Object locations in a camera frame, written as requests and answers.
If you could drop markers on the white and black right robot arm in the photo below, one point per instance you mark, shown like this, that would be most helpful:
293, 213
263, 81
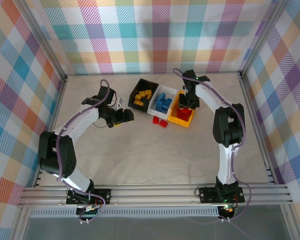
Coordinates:
210, 95

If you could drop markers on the red lego brick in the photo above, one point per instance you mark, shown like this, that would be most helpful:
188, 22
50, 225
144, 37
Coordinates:
163, 123
181, 118
187, 115
182, 111
155, 120

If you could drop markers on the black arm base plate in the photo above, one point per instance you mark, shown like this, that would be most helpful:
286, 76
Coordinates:
207, 195
108, 193

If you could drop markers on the white plastic bin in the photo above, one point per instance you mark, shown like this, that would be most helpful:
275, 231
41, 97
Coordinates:
156, 113

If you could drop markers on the aluminium frame post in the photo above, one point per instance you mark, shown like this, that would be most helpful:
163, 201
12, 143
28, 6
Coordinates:
261, 37
42, 37

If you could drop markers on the black plastic bin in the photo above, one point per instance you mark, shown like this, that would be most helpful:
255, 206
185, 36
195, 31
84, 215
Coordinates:
146, 86

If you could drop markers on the blue lego brick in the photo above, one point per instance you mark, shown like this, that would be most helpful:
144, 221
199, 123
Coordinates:
167, 102
166, 107
158, 105
161, 96

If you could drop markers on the long yellow lego brick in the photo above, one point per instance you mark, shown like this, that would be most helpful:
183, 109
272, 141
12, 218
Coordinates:
139, 96

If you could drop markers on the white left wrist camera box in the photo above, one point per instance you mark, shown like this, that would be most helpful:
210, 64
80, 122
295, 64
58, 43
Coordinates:
118, 103

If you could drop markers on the wide aluminium mounting rail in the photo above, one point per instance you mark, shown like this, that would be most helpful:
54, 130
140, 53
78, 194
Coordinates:
152, 195

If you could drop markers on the small yellow lego brick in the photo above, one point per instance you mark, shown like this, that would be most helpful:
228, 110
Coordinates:
148, 98

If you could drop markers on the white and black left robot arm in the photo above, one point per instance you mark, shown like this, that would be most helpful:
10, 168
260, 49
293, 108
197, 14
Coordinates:
77, 122

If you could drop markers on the aluminium table edge rail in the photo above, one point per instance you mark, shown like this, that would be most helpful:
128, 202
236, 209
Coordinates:
248, 100
56, 105

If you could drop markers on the yellow plastic bin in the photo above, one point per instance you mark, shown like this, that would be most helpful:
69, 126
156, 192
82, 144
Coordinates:
180, 122

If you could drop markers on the aluminium frame leg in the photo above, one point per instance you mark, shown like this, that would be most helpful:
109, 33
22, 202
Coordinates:
21, 225
290, 225

